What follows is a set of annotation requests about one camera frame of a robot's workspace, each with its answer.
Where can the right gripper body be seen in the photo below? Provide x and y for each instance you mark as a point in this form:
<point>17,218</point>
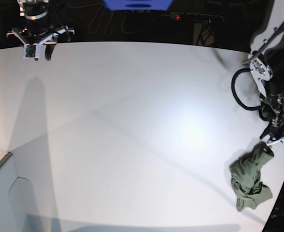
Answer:
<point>51,36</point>

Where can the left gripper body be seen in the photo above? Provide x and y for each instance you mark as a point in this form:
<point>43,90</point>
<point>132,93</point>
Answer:
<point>272,111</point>

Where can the olive green t-shirt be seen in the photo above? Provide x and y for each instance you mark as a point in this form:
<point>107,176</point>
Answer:
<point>246,181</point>

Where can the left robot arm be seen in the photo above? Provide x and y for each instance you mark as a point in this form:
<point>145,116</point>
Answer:
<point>265,63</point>

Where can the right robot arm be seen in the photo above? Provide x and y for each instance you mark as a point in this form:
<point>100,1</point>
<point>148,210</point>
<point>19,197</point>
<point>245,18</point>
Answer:
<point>39,31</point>

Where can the blue box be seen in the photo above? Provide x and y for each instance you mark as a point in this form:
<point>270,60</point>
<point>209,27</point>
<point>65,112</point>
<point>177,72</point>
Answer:
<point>123,5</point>

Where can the black power strip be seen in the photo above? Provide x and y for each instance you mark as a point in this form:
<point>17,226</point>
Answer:
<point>199,18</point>

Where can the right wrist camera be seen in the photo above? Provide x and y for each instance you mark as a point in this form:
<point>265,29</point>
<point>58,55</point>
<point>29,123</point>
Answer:
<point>29,51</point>

